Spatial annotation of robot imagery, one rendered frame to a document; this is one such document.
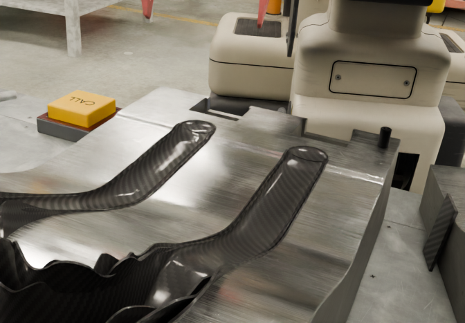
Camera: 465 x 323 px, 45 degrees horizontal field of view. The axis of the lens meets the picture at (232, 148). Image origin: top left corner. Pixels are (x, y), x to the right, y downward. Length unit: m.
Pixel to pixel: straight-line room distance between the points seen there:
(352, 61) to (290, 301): 0.60
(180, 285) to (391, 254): 0.29
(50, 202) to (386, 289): 0.28
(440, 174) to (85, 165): 0.33
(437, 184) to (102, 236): 0.35
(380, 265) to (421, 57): 0.40
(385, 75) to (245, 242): 0.51
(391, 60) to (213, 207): 0.49
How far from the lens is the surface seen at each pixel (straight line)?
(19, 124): 0.77
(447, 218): 0.52
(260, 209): 0.43
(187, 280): 0.31
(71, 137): 0.71
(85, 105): 0.72
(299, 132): 0.56
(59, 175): 0.47
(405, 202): 0.64
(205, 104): 0.60
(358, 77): 0.85
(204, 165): 0.47
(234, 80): 1.12
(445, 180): 0.58
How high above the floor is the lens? 1.11
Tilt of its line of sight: 27 degrees down
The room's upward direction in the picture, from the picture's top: 4 degrees clockwise
